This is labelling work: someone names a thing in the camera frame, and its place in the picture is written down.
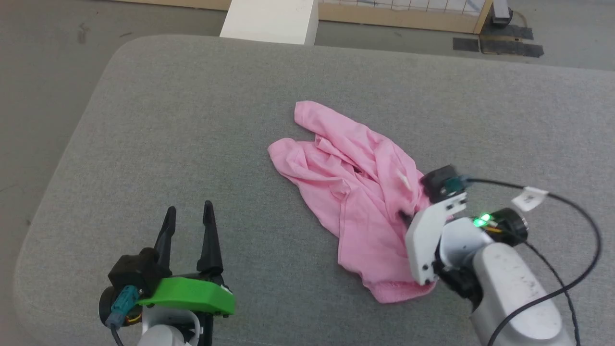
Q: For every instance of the pink garment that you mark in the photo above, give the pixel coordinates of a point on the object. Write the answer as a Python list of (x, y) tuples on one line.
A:
[(355, 192)]

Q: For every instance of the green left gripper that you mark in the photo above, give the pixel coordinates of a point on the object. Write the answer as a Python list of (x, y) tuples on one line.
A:
[(192, 295)]

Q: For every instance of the grey metal stand foot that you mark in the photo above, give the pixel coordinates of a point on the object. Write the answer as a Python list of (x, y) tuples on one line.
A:
[(500, 12)]

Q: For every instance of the wooden framed lemon print screen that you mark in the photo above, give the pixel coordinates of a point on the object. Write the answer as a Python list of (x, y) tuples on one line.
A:
[(408, 19)]

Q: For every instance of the white box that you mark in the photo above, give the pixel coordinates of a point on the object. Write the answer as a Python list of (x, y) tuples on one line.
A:
[(269, 21)]

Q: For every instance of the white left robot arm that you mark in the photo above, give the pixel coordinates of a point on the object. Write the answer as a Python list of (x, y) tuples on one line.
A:
[(163, 336)]

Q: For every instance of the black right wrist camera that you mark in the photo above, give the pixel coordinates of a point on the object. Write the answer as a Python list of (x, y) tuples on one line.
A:
[(438, 184)]

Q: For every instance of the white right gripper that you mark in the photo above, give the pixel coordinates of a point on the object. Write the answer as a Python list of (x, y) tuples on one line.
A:
[(427, 240)]

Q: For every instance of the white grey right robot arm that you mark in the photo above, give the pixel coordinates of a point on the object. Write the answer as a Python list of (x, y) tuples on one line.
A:
[(514, 298)]

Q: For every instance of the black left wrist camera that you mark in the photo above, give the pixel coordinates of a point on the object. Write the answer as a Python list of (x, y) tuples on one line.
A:
[(137, 271)]

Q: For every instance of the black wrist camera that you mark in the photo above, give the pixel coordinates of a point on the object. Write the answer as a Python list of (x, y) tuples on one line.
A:
[(137, 271), (438, 184)]

